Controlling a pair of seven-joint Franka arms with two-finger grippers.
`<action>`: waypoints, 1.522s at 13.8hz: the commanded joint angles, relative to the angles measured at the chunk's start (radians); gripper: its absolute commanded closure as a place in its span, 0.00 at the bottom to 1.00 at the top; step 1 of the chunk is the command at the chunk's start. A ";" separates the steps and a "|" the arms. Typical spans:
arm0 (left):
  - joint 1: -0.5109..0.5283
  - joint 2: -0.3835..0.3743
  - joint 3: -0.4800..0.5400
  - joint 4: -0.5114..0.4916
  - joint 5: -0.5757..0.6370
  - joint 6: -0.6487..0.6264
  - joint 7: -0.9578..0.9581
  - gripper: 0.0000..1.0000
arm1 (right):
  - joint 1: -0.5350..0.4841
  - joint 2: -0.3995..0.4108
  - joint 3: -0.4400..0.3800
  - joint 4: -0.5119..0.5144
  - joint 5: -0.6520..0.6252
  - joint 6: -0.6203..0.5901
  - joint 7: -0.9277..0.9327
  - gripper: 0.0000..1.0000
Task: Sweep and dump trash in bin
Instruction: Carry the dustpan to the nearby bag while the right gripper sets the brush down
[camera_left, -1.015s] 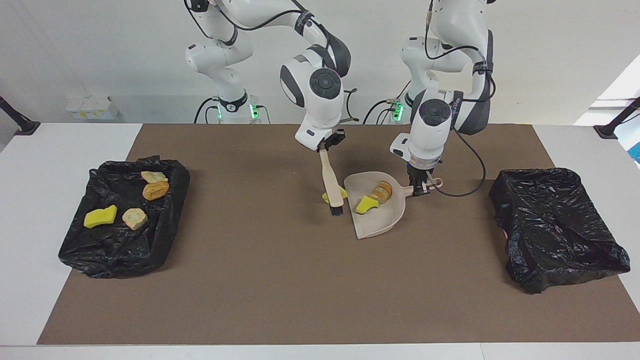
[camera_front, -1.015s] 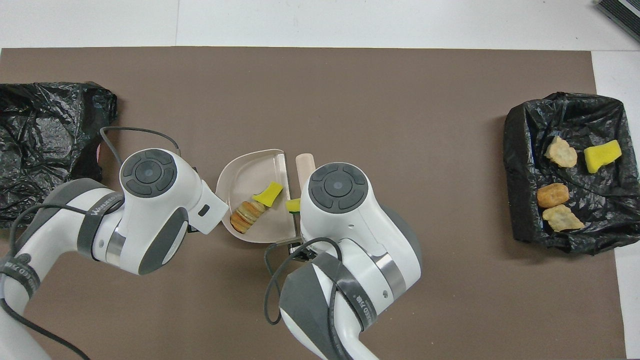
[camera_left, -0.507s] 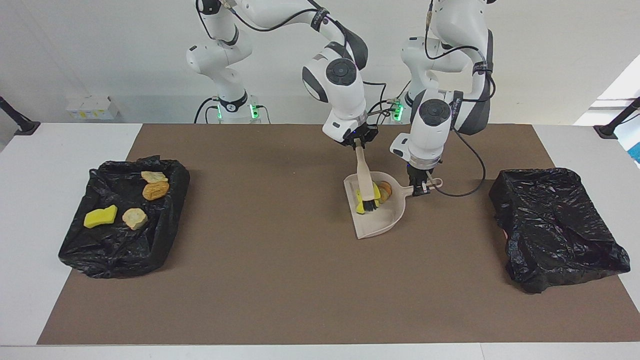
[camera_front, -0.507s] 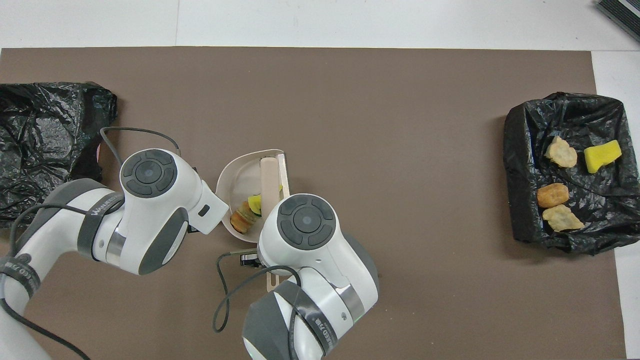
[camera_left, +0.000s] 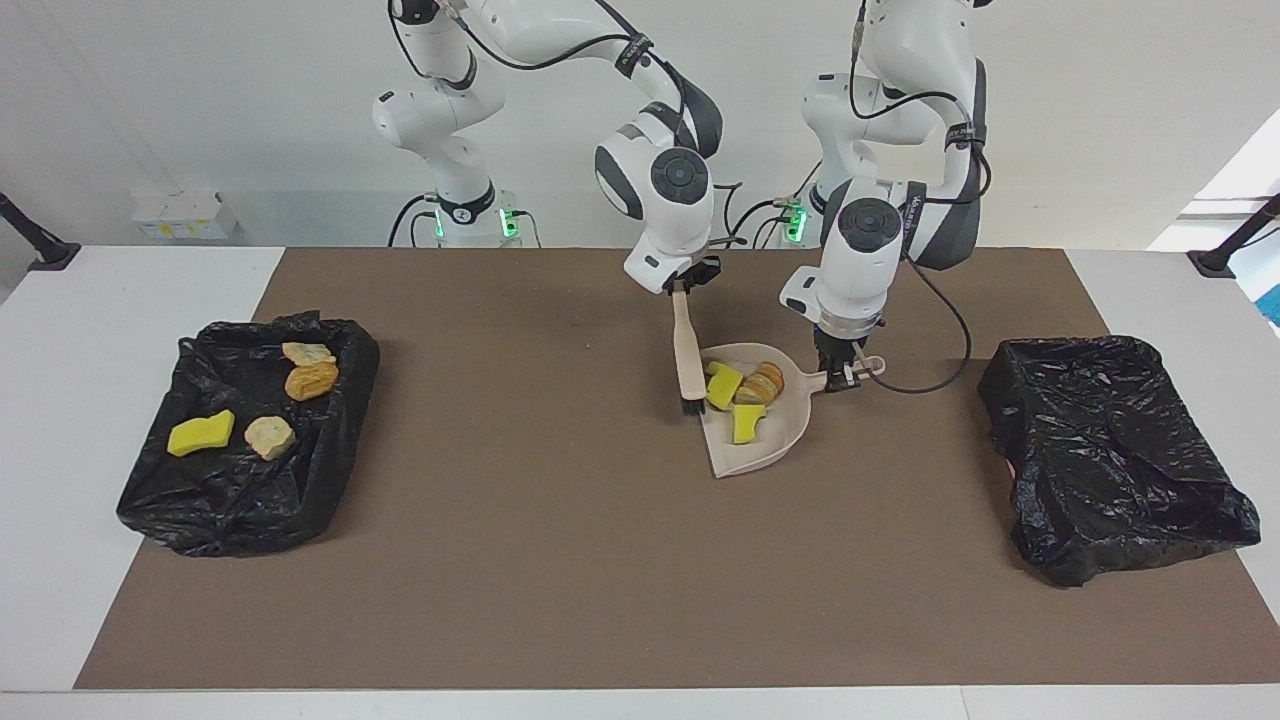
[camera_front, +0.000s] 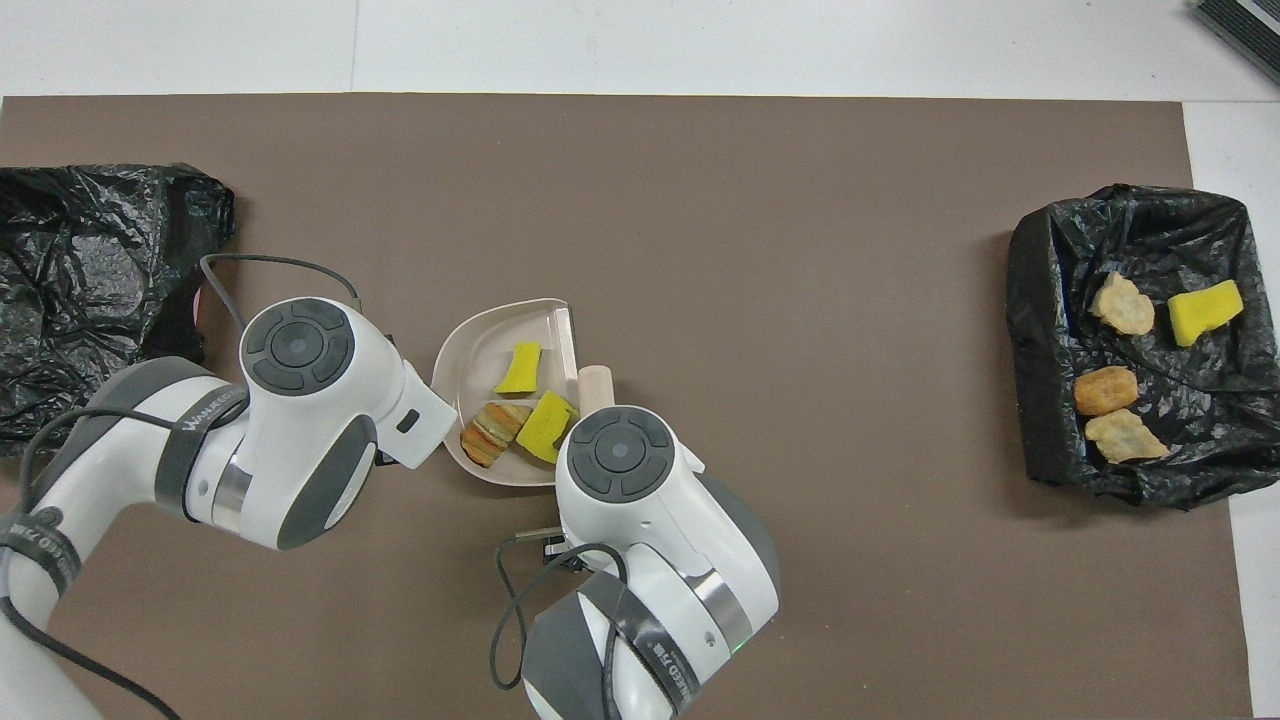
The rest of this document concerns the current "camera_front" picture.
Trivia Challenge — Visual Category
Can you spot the beige brush handle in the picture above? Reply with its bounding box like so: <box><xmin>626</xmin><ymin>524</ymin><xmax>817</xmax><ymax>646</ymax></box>
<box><xmin>515</xmin><ymin>366</ymin><xmax>613</xmax><ymax>546</ymax></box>

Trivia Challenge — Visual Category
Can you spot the dark grey ribbed device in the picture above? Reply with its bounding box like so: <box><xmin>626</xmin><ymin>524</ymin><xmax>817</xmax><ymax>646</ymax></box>
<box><xmin>1192</xmin><ymin>0</ymin><xmax>1280</xmax><ymax>86</ymax></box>

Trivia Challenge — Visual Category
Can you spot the striped shell shaped bread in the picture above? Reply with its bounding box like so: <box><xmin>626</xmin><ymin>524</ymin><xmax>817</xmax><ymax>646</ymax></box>
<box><xmin>1090</xmin><ymin>272</ymin><xmax>1156</xmax><ymax>336</ymax></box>

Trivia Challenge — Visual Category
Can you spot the brown croquette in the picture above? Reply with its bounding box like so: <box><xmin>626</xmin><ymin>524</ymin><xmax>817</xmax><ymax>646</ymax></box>
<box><xmin>1074</xmin><ymin>366</ymin><xmax>1140</xmax><ymax>417</ymax></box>

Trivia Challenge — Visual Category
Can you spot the black bag lined bin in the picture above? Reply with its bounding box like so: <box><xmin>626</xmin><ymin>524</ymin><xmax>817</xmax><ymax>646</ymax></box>
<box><xmin>0</xmin><ymin>163</ymin><xmax>236</xmax><ymax>461</ymax></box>
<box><xmin>1005</xmin><ymin>183</ymin><xmax>1280</xmax><ymax>511</ymax></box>

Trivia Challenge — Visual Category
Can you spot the pale fried dumpling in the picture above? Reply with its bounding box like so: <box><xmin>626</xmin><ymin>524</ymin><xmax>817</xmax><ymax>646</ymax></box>
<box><xmin>460</xmin><ymin>402</ymin><xmax>533</xmax><ymax>468</ymax></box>

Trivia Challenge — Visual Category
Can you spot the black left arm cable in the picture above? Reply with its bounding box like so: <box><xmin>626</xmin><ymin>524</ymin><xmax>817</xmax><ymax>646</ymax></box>
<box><xmin>0</xmin><ymin>254</ymin><xmax>361</xmax><ymax>720</ymax></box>

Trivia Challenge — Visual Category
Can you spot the notched yellow sponge piece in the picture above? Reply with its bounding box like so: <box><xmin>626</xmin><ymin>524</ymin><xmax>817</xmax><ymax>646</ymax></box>
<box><xmin>515</xmin><ymin>390</ymin><xmax>581</xmax><ymax>464</ymax></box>

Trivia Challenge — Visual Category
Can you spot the yellow sponge chunk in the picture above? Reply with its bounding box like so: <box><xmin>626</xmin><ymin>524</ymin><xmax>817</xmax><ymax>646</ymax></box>
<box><xmin>1168</xmin><ymin>279</ymin><xmax>1246</xmax><ymax>348</ymax></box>

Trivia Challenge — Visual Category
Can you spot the curved yellow sponge piece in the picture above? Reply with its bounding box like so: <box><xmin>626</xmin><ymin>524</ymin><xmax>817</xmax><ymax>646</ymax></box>
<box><xmin>495</xmin><ymin>342</ymin><xmax>543</xmax><ymax>395</ymax></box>

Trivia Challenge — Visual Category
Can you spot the brown table mat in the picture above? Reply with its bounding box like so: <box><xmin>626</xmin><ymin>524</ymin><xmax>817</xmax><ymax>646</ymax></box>
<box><xmin>0</xmin><ymin>93</ymin><xmax>1253</xmax><ymax>720</ymax></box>

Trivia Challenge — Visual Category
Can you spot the beige plastic dustpan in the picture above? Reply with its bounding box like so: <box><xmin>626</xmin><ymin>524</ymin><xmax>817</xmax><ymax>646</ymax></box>
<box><xmin>430</xmin><ymin>298</ymin><xmax>581</xmax><ymax>488</ymax></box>

